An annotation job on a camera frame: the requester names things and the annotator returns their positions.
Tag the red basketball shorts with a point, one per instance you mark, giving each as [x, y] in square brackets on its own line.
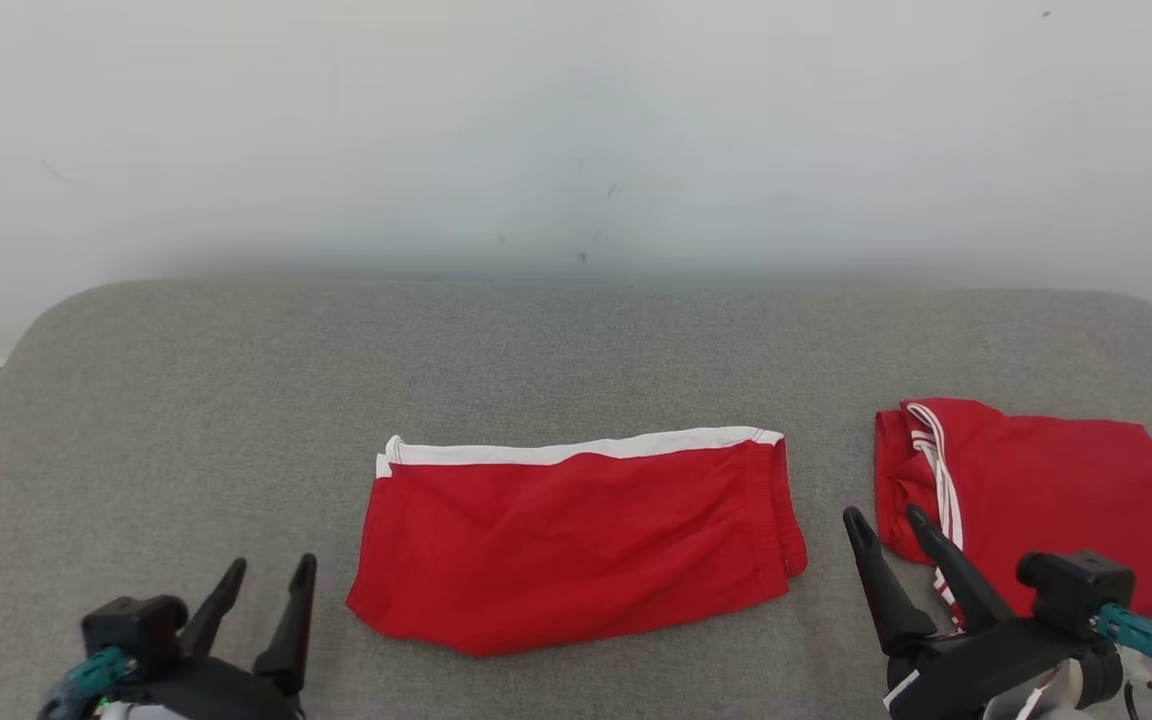
[576, 540]

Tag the red white-sleeved basketball jersey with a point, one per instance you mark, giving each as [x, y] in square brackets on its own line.
[1056, 480]

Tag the teal right camera connector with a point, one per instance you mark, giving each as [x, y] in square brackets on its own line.
[1141, 635]

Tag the teal left camera connector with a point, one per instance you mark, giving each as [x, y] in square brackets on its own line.
[91, 675]

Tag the grey fabric sofa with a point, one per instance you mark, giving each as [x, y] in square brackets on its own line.
[236, 400]

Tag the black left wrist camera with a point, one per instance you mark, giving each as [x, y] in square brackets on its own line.
[131, 630]

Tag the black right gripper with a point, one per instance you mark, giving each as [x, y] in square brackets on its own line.
[986, 670]

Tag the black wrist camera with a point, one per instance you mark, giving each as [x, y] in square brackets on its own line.
[1076, 590]
[131, 630]

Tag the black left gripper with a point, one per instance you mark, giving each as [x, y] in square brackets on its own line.
[216, 695]

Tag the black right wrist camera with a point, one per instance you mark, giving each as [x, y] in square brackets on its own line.
[1076, 590]

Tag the teal camera connector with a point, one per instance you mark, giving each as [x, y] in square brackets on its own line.
[91, 675]
[1141, 635]

